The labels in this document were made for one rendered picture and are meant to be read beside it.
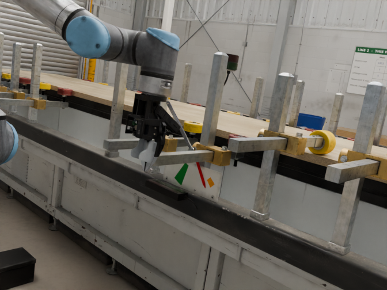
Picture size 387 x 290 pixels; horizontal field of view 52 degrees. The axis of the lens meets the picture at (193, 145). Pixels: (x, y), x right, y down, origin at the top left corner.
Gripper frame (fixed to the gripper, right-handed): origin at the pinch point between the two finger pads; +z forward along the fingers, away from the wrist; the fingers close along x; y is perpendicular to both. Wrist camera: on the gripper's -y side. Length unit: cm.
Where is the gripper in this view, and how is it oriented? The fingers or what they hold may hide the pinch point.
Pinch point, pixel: (148, 166)
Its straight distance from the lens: 111.3
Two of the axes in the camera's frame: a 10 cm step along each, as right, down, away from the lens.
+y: -6.7, -0.1, -7.5
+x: 7.2, 2.3, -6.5
